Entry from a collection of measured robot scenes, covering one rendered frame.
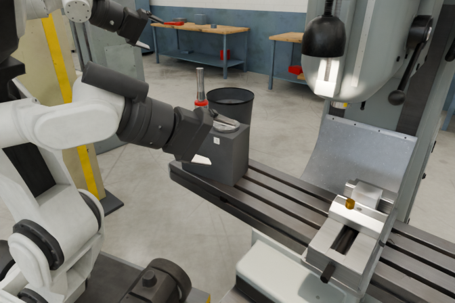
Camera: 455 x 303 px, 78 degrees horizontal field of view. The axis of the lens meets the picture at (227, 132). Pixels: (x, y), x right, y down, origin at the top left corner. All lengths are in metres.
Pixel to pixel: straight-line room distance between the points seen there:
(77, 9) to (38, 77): 1.18
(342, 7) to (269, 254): 0.69
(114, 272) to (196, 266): 0.77
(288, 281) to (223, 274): 1.06
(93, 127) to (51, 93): 1.64
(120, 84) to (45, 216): 0.40
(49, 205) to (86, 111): 0.37
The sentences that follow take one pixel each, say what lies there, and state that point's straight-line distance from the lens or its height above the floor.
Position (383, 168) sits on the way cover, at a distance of 1.14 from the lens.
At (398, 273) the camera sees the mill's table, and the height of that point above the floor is 0.94.
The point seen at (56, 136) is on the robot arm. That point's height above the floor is 1.35.
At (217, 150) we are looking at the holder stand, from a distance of 0.93.
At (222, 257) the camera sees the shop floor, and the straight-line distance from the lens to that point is 1.99.
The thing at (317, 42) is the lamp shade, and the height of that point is 1.46.
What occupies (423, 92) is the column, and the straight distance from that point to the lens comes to 1.09.
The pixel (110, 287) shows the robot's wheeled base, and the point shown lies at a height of 0.57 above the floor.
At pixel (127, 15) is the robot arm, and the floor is 1.47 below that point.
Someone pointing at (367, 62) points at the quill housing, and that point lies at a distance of 0.62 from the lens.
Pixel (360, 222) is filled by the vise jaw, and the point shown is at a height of 1.03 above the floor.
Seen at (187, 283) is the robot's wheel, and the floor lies 0.54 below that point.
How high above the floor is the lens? 1.53
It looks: 27 degrees down
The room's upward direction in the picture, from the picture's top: straight up
